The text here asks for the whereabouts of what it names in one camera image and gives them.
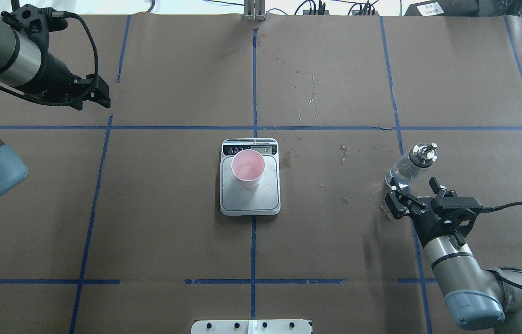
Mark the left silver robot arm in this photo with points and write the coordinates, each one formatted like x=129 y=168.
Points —
x=31 y=73

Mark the pink plastic cup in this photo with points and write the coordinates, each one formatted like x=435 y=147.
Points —
x=248 y=167

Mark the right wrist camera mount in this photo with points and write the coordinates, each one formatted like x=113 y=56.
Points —
x=457 y=216

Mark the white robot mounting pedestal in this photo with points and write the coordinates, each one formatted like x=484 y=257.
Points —
x=263 y=326

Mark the glass sauce bottle metal lid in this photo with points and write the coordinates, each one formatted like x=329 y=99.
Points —
x=408 y=168

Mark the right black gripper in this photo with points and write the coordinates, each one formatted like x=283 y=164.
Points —
x=425 y=224

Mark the grey digital kitchen scale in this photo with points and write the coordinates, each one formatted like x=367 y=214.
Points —
x=265 y=199

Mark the aluminium frame post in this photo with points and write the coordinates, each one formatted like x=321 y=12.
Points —
x=254 y=10

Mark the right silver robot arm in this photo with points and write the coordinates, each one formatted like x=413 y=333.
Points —
x=476 y=298

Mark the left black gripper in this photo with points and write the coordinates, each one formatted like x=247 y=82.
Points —
x=53 y=72

